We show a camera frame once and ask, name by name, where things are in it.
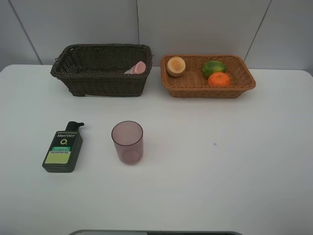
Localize purple translucent plastic cup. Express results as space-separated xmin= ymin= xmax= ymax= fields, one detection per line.
xmin=111 ymin=120 xmax=144 ymax=165

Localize pink lotion bottle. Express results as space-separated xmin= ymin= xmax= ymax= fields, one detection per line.
xmin=124 ymin=61 xmax=146 ymax=74

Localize round bread bun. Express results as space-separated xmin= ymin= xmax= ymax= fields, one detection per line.
xmin=166 ymin=56 xmax=186 ymax=77

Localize orange mandarin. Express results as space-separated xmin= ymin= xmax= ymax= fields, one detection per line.
xmin=208 ymin=72 xmax=231 ymax=87

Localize green lime fruit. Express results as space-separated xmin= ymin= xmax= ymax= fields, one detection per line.
xmin=202 ymin=60 xmax=227 ymax=78

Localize dark green pump bottle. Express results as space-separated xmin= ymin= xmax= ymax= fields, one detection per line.
xmin=42 ymin=121 xmax=84 ymax=173

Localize light brown wicker basket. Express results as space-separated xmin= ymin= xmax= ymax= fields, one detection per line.
xmin=160 ymin=54 xmax=256 ymax=98

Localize dark brown wicker basket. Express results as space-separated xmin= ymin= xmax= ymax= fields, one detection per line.
xmin=50 ymin=44 xmax=153 ymax=97

